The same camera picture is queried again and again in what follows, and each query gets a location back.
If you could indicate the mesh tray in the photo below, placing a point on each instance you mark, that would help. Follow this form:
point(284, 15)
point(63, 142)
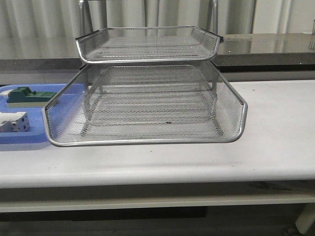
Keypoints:
point(191, 109)
point(147, 46)
point(149, 80)

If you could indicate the grey stone counter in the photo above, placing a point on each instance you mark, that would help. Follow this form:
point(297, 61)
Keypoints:
point(241, 57)

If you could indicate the blue plastic tray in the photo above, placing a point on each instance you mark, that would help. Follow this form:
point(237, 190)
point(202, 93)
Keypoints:
point(36, 132)

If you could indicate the green terminal block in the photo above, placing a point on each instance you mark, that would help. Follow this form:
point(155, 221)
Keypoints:
point(25, 97)

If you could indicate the silver rack frame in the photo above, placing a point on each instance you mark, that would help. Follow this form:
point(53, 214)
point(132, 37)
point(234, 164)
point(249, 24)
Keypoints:
point(214, 14)

